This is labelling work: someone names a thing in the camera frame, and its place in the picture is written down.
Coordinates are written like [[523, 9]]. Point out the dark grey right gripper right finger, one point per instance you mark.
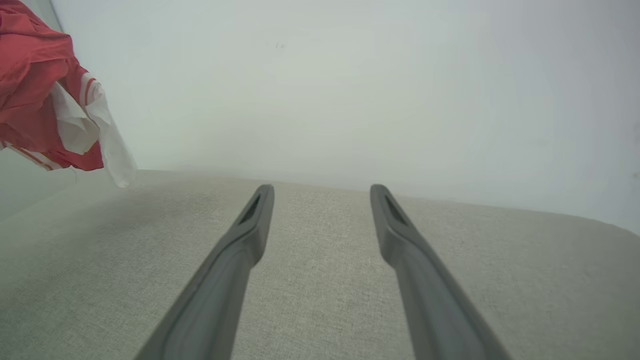
[[430, 300]]

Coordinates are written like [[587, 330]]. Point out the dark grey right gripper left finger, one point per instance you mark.
[[220, 300]]

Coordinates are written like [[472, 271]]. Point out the red and white basketball jersey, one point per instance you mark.
[[30, 75]]

